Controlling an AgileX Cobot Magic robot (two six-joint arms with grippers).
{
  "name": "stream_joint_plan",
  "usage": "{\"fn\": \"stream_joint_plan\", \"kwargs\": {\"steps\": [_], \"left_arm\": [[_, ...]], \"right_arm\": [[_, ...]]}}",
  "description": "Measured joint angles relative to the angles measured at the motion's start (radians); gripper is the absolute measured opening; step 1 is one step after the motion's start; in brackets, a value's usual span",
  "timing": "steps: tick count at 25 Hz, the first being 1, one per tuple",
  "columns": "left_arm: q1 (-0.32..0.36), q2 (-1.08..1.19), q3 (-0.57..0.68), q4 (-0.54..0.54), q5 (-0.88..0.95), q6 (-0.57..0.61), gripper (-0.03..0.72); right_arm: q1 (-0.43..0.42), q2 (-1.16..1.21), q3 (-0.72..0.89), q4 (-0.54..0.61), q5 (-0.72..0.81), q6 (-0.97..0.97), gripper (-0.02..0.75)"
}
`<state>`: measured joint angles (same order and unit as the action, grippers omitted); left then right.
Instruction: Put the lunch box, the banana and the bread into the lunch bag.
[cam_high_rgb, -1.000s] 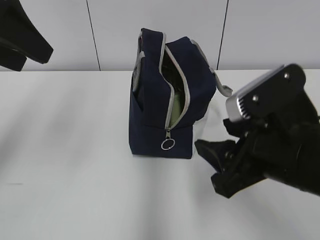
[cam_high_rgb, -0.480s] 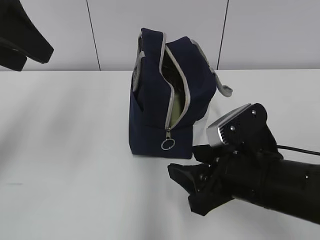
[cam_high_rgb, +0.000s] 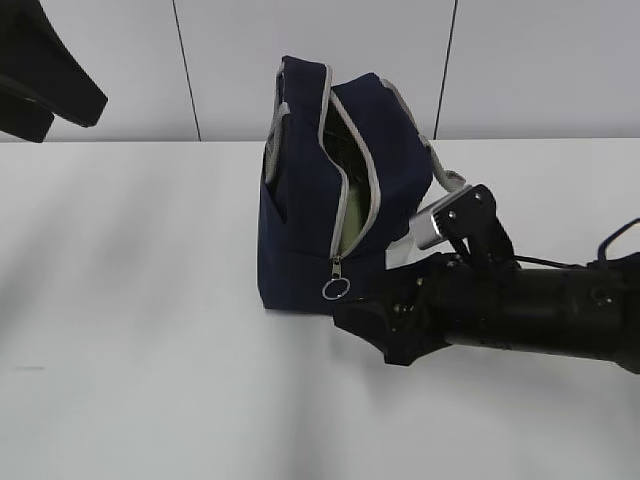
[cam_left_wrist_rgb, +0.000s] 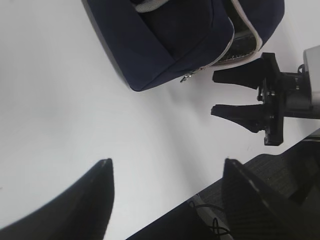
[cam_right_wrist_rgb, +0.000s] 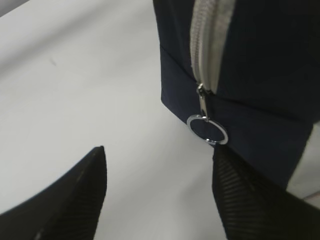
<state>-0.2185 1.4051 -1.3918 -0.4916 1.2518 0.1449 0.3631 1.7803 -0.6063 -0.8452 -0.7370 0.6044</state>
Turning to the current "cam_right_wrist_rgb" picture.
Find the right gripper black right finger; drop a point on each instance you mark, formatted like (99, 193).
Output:
(252, 207)

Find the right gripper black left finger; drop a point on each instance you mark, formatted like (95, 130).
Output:
(69, 209)

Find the navy blue lunch bag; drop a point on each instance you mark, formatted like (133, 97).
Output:
(259, 64)

